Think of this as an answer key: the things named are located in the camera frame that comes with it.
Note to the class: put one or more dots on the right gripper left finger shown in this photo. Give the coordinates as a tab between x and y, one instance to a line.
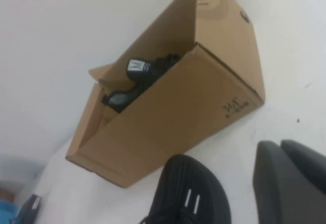
285	188

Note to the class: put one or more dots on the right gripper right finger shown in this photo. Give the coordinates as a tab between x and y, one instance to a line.
308	157

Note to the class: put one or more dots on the black knit sneaker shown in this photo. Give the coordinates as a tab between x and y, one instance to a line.
142	67
178	183

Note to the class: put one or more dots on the brown cardboard shoe box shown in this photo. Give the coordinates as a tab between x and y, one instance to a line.
183	112

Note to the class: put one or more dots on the small dark box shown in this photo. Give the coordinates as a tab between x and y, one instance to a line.
29	210

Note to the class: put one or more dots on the blue object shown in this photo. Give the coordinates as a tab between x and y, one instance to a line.
7	212

